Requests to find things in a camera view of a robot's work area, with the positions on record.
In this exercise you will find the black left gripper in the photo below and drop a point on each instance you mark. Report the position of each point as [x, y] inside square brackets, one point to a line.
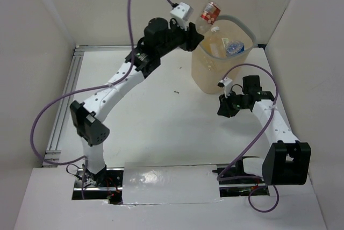
[192, 36]

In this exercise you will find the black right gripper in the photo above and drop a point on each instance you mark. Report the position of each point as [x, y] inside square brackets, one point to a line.
[225, 109]

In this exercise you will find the white label clear bottle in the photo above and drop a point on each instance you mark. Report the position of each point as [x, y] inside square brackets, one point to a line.
[216, 42]

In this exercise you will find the red cap small bottle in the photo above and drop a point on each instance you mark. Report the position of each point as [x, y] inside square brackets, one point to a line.
[207, 17]

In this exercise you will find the blue label plastic bottle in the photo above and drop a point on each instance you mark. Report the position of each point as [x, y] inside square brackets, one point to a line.
[234, 47]

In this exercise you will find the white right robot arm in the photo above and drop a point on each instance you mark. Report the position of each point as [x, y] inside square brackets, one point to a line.
[287, 160]

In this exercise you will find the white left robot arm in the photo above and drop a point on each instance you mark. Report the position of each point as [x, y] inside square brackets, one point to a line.
[89, 115]

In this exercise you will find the beige ribbed plastic bin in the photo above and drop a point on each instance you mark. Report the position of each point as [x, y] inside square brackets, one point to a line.
[207, 70]

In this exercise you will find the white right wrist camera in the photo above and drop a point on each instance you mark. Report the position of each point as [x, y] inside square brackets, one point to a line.
[226, 84]

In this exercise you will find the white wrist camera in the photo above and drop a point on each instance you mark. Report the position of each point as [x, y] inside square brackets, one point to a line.
[181, 13]
[226, 84]

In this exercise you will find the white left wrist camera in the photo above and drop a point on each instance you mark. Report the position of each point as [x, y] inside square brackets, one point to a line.
[181, 13]

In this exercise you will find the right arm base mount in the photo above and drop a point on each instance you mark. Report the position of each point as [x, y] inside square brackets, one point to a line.
[241, 187]

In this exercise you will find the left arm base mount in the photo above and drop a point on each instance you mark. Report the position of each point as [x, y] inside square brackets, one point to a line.
[108, 188]

